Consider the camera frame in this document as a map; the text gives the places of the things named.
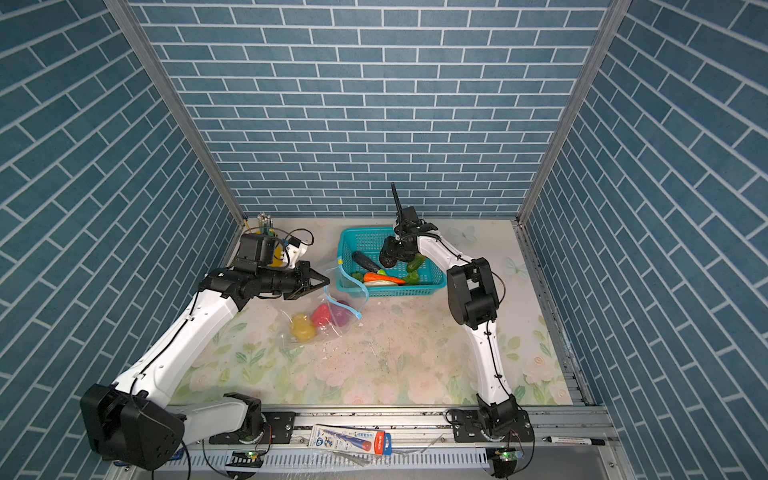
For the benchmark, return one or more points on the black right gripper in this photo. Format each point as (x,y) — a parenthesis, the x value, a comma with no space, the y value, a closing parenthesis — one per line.
(389,249)

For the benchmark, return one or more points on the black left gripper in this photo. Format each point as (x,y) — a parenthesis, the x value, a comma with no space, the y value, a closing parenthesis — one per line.
(303,285)

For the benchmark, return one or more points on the toy corn cob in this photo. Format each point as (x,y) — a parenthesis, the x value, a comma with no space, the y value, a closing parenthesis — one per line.
(415,264)

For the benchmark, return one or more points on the red toy pepper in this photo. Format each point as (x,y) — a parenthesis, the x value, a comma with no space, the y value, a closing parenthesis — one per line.
(321,317)

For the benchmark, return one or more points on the clear zip top bag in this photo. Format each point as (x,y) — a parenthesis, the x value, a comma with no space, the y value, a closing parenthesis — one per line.
(308,303)

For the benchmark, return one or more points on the yellow toy potato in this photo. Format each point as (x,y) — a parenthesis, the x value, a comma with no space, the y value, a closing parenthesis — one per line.
(302,328)

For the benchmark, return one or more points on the purple toy onion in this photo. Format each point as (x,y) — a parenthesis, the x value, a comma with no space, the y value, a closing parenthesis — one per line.
(341,314)

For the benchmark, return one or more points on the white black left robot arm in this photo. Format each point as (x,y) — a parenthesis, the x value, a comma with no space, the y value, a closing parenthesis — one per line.
(130,419)

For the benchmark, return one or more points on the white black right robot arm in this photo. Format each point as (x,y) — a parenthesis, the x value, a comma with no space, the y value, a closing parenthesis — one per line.
(473,302)

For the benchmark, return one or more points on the green toy lettuce leaf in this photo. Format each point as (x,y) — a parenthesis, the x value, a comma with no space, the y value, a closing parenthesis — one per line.
(412,278)

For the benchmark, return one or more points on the teal plastic basket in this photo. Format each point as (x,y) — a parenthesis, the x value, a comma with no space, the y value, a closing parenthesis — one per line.
(369,241)

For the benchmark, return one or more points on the yellow metal pen bucket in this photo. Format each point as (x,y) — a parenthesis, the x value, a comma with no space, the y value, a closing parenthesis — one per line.
(260,245)

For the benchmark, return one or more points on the orange toy carrot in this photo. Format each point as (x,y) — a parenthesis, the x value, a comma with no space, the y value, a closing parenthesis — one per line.
(375,277)

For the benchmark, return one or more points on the black toy eggplant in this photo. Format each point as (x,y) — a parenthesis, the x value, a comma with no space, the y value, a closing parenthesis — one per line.
(366,263)

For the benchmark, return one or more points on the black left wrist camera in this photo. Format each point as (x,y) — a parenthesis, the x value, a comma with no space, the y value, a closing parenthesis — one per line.
(293,250)

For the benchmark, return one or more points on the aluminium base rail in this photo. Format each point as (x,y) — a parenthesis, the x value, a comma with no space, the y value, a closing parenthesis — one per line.
(426,440)

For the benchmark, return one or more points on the black marker on rail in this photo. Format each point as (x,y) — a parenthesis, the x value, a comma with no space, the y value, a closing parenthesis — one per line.
(566,440)

